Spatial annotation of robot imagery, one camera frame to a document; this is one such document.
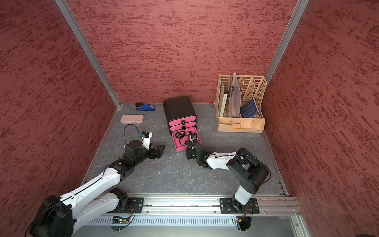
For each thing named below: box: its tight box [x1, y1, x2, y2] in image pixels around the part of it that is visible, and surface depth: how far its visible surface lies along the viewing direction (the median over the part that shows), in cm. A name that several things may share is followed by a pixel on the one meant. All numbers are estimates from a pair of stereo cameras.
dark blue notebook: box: [239, 97, 260, 119], surface depth 105 cm
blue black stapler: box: [135, 102, 156, 112], surface depth 120 cm
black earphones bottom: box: [174, 130, 186, 140], surface depth 102 cm
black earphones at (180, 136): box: [176, 133, 190, 146], surface depth 99 cm
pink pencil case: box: [120, 114, 145, 124], surface depth 112 cm
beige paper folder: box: [219, 75, 231, 118], surface depth 92 cm
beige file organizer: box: [215, 74, 268, 133], surface depth 105 cm
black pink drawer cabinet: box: [162, 96, 202, 152], surface depth 99 cm
